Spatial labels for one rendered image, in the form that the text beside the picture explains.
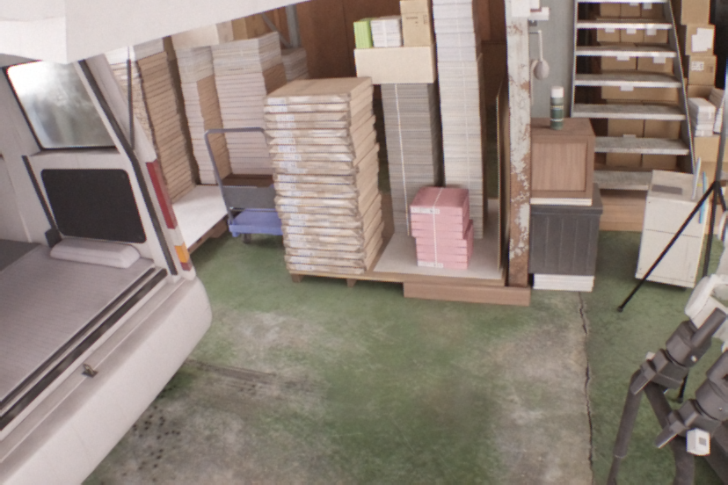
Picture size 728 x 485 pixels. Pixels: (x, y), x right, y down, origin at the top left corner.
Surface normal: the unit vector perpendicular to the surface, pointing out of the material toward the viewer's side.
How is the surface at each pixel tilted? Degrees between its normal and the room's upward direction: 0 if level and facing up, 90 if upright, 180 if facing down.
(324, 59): 90
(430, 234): 90
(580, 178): 90
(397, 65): 90
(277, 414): 0
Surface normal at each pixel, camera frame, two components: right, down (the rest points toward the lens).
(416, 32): -0.32, 0.42
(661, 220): -0.54, 0.40
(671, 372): -0.08, 0.41
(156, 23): 0.91, 0.31
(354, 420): -0.11, -0.91
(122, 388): 0.93, -0.04
